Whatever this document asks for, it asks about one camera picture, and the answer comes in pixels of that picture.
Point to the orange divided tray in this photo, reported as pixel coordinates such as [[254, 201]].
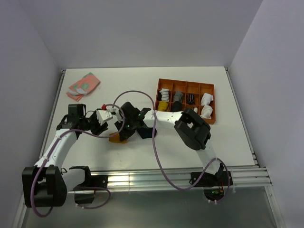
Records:
[[198, 89]]

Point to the navy blue sock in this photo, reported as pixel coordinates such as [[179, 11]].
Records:
[[146, 133]]

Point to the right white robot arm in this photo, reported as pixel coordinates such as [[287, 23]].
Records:
[[190, 127]]

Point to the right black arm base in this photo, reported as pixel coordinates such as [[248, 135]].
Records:
[[215, 185]]

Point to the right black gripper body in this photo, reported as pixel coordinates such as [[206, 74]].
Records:
[[129, 128]]

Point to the black white striped rolled sock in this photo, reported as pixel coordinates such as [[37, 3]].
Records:
[[163, 95]]

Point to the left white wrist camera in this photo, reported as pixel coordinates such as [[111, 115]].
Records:
[[103, 115]]

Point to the black patterned rolled sock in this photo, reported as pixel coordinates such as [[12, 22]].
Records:
[[191, 99]]

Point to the yellow rolled sock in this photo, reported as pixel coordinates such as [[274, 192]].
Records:
[[163, 106]]

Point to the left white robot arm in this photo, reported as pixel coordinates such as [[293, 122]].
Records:
[[44, 185]]

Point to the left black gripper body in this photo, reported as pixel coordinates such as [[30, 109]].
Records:
[[92, 124]]

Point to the pink green patterned socks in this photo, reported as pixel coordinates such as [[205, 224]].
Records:
[[86, 85]]

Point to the upper white rolled sock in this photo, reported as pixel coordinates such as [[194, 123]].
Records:
[[206, 99]]

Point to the mustard yellow striped sock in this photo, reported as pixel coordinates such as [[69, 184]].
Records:
[[115, 138]]

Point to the lower white rolled sock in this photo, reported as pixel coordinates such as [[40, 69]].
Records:
[[206, 112]]

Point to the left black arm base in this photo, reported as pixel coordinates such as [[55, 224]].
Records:
[[96, 181]]

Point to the dark grey rolled sock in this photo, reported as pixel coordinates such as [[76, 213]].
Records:
[[176, 106]]

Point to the aluminium front rail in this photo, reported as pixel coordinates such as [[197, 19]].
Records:
[[150, 180]]

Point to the light grey rolled sock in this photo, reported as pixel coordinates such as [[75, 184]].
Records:
[[178, 97]]

